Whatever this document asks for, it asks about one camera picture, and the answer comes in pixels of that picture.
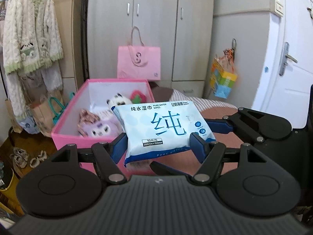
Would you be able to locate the pink floral scrunchie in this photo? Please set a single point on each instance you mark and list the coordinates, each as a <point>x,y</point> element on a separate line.
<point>84,117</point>

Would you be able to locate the black clothes rack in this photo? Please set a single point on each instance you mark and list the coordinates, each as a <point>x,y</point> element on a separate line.
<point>85,41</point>

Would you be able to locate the white panda plush toy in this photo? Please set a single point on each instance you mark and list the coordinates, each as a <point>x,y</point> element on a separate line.
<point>119,100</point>

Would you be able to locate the purple plush toy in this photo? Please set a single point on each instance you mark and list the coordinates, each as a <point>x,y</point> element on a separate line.
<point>100,127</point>

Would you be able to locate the light wood cabinet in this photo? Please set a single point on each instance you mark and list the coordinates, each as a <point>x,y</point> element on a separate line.
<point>71,53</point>

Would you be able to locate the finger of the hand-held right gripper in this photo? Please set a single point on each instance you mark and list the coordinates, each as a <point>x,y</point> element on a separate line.
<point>166,169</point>
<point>217,125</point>

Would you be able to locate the kraft paper bag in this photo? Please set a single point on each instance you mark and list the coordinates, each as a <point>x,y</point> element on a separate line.
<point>40,117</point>

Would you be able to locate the white fleece robe green trim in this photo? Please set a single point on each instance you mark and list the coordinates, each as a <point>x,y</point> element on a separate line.
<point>29,29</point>

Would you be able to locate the dark brown cloth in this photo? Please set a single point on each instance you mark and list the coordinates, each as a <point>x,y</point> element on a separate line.
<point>162,91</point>

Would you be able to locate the white door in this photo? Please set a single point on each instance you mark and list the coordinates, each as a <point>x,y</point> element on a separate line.
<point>293,90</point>

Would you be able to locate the colourful paper bag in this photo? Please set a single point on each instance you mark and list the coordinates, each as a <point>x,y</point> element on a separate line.
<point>223,80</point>

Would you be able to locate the pink tote bag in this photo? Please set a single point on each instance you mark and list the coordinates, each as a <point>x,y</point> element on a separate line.
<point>127,66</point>

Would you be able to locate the pairs of shoes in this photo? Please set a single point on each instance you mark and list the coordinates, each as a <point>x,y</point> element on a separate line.
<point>19,158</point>

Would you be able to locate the yellow container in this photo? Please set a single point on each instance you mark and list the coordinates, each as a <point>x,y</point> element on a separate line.
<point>9,188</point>

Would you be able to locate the beige light switch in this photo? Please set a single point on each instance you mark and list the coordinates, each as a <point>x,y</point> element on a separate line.
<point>277,6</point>

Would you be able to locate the beige shoe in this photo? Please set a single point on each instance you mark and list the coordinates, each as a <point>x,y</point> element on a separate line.
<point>36,160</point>

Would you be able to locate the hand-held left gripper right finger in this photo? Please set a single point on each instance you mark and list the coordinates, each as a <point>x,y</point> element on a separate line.
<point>198,146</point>

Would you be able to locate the white striped cloth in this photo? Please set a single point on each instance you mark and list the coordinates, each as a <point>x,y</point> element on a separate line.
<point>195,102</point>

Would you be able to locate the paper bag blue print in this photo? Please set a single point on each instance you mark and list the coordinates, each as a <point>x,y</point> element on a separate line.
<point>24,124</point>

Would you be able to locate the round blue door sticker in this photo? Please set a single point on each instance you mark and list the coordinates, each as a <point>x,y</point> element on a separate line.
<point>266,69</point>

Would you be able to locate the pink strawberry plush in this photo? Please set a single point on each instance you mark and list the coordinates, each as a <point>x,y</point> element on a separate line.
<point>138,96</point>

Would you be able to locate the blue white wet wipes pack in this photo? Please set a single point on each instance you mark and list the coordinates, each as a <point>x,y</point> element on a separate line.
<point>159,127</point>

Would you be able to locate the pink cardboard box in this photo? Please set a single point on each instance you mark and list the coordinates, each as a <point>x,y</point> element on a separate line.
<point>71,137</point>

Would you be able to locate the grey wooden wardrobe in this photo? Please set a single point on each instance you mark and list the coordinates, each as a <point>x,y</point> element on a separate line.
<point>156,17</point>

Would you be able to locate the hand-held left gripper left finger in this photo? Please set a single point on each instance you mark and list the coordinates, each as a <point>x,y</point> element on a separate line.
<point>119,146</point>

